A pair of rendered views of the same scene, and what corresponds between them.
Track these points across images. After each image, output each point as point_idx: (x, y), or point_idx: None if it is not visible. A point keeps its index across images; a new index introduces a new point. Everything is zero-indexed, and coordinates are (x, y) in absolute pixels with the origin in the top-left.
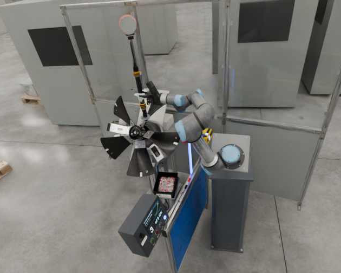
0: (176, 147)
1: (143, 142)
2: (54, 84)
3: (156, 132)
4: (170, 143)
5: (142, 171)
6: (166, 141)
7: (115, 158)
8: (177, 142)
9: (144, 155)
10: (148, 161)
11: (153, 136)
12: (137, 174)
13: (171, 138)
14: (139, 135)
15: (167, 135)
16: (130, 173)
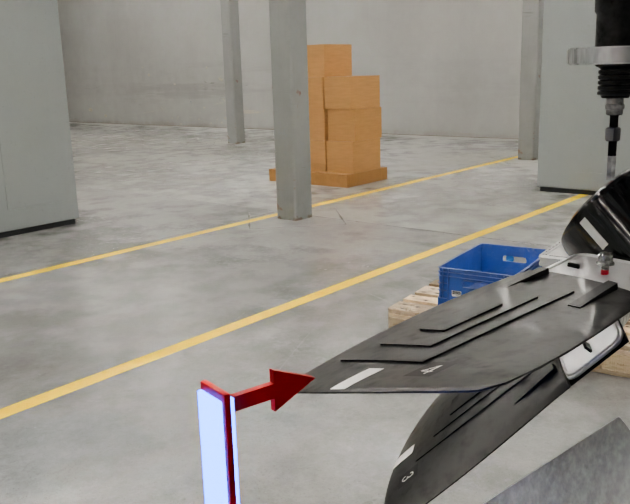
0: (314, 393)
1: (605, 335)
2: None
3: (602, 289)
4: (385, 355)
5: (416, 449)
6: (426, 333)
7: None
8: (357, 386)
9: (505, 404)
10: (466, 453)
11: (545, 282)
12: (409, 441)
13: (441, 350)
14: (567, 224)
15: (525, 334)
16: (431, 404)
